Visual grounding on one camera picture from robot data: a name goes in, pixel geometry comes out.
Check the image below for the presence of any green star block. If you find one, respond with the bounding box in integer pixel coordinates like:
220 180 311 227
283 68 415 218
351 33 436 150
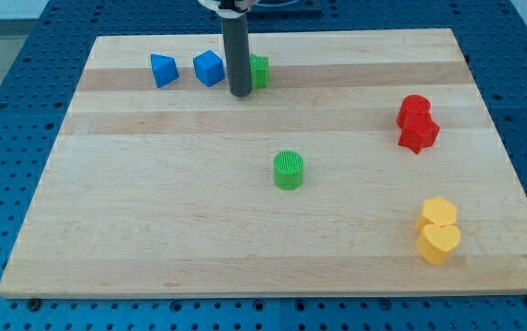
250 53 269 88

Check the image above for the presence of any red star block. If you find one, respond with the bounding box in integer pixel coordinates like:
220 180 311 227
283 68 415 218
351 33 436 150
397 113 440 154

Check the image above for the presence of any green cylinder block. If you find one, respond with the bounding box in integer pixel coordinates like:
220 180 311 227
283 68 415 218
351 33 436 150
273 151 304 190

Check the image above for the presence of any wooden board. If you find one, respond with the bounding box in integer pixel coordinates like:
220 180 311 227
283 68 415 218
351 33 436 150
0 29 527 299

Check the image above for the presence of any blue cube block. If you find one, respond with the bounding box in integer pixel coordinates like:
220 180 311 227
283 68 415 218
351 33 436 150
193 51 225 87

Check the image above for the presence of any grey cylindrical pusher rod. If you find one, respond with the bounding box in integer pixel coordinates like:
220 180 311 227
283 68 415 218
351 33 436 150
222 15 252 97

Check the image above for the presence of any blue triangle block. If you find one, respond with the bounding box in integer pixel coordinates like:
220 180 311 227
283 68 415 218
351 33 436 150
150 53 179 88

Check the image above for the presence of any red cylinder block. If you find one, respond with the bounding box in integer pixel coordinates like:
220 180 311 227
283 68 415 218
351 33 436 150
396 95 430 128

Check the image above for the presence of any yellow hexagon block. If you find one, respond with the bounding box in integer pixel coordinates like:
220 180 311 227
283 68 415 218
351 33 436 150
416 197 457 233

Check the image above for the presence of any yellow heart block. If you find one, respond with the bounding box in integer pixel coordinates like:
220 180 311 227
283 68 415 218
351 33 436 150
416 224 462 266

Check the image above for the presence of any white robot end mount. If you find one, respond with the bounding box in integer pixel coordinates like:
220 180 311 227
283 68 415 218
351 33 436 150
198 0 260 19

